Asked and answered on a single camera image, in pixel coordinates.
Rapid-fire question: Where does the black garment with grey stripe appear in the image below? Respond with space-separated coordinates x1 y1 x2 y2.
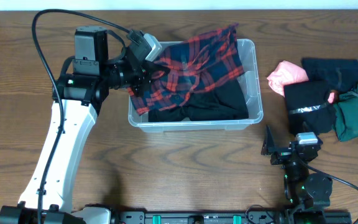
284 80 336 136

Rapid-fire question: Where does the red plaid flannel shirt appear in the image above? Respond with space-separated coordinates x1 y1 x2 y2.
127 23 244 116

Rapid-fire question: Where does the pink garment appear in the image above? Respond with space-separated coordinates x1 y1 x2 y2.
266 60 337 105

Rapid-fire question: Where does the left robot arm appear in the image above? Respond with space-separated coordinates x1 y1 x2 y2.
0 26 162 223

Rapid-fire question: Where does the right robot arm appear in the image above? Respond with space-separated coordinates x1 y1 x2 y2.
261 126 333 224

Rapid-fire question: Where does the clear plastic storage container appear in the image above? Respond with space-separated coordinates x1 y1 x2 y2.
127 39 264 133

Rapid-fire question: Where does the dark green folded garment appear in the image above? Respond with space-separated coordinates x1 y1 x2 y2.
333 85 358 141

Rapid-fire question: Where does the dark navy folded garment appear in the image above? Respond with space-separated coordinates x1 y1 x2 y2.
301 58 358 93

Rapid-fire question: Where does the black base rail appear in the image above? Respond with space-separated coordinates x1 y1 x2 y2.
115 209 352 224

